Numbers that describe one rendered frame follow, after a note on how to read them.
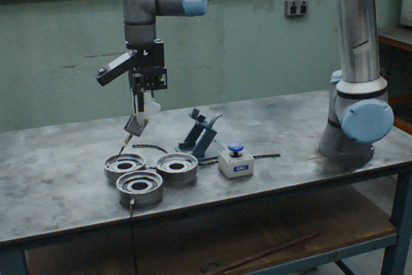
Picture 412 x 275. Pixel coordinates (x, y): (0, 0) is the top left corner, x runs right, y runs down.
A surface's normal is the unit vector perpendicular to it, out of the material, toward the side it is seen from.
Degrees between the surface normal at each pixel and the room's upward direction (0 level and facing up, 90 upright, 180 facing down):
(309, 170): 0
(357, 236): 0
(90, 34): 90
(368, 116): 98
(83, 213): 0
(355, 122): 98
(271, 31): 90
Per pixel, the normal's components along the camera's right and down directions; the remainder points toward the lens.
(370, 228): -0.01, -0.93
